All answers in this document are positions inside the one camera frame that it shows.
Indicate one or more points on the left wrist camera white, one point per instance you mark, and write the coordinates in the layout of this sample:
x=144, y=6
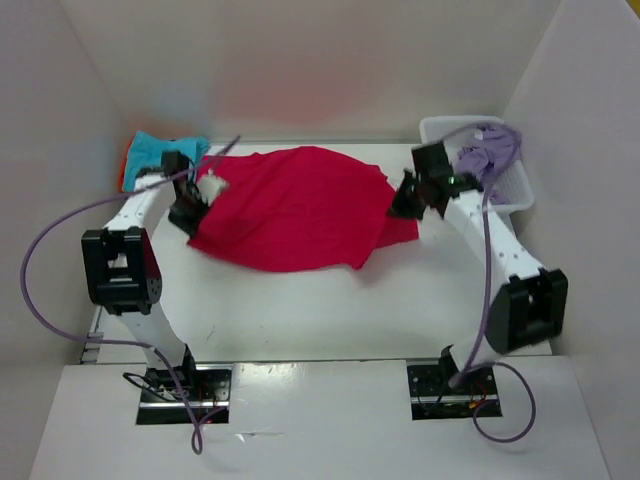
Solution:
x=210, y=187

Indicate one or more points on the magenta t shirt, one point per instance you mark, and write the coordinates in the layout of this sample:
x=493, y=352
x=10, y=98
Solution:
x=300, y=209

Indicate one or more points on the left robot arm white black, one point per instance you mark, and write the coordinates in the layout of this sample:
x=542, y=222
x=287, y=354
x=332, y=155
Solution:
x=124, y=277

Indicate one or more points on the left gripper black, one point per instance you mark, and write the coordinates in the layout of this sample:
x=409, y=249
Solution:
x=188, y=224

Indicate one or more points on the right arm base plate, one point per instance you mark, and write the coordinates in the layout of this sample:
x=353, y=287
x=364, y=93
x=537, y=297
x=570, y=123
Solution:
x=432, y=398

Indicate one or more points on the orange t shirt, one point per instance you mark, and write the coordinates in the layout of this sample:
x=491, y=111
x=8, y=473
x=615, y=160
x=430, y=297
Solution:
x=120, y=179

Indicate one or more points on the cyan t shirt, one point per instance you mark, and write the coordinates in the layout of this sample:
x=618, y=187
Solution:
x=146, y=151

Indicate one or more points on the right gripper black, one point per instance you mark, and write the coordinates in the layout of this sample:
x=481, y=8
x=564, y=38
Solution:
x=400, y=207

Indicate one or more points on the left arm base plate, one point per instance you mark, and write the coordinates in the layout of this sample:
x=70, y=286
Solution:
x=161, y=404

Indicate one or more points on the white plastic basket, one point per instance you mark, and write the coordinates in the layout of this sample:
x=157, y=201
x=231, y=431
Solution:
x=455, y=132

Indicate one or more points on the lavender t shirt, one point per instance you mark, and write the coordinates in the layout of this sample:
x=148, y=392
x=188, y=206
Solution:
x=492, y=149

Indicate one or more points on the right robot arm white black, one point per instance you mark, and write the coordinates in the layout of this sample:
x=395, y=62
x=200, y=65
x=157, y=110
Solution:
x=523, y=301

